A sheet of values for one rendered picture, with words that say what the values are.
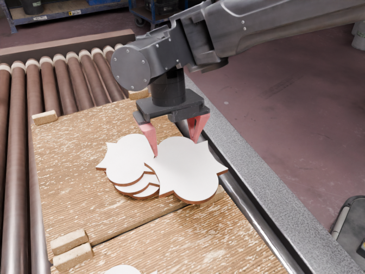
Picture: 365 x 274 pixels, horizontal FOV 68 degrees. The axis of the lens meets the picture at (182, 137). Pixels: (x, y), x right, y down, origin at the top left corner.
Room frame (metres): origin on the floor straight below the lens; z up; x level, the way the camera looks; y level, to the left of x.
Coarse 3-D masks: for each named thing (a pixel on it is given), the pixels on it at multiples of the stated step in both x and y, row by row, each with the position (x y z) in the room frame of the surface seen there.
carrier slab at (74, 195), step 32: (32, 128) 0.54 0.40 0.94; (64, 128) 0.54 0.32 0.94; (96, 128) 0.54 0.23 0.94; (128, 128) 0.54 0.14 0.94; (160, 128) 0.54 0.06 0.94; (64, 160) 0.43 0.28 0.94; (96, 160) 0.43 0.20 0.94; (64, 192) 0.34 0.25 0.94; (96, 192) 0.34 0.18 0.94; (64, 224) 0.27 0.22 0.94; (96, 224) 0.27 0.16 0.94; (128, 224) 0.27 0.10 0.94
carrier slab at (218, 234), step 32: (224, 192) 0.34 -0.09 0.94; (160, 224) 0.27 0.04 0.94; (192, 224) 0.27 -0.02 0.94; (224, 224) 0.27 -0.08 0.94; (96, 256) 0.20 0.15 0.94; (128, 256) 0.20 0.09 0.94; (160, 256) 0.20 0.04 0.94; (192, 256) 0.20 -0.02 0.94; (224, 256) 0.20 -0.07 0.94; (256, 256) 0.20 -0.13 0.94
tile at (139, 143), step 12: (108, 144) 0.44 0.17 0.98; (120, 144) 0.44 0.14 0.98; (132, 144) 0.44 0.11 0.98; (144, 144) 0.44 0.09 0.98; (108, 156) 0.40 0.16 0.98; (120, 156) 0.40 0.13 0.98; (132, 156) 0.40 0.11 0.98; (144, 156) 0.40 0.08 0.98; (96, 168) 0.37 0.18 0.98; (108, 168) 0.37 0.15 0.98; (120, 168) 0.37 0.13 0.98; (132, 168) 0.37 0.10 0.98; (144, 168) 0.37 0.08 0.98; (120, 180) 0.33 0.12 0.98; (132, 180) 0.33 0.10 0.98
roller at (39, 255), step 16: (32, 64) 0.94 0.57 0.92; (32, 80) 0.82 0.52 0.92; (32, 96) 0.72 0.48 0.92; (32, 112) 0.64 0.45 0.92; (32, 144) 0.50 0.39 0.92; (32, 160) 0.45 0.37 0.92; (32, 176) 0.40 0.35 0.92; (32, 192) 0.35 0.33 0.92; (32, 208) 0.31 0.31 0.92; (32, 224) 0.28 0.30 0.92; (32, 240) 0.24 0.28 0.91; (32, 256) 0.21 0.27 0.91; (32, 272) 0.19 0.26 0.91; (48, 272) 0.18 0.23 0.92
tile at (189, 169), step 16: (160, 144) 0.36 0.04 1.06; (176, 144) 0.36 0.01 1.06; (192, 144) 0.36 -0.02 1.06; (160, 160) 0.32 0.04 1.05; (176, 160) 0.32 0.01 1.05; (192, 160) 0.32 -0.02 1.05; (208, 160) 0.32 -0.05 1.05; (160, 176) 0.29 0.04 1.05; (176, 176) 0.29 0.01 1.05; (192, 176) 0.29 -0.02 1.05; (208, 176) 0.29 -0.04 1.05; (160, 192) 0.25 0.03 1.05; (176, 192) 0.25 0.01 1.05; (192, 192) 0.25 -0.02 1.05; (208, 192) 0.25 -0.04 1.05
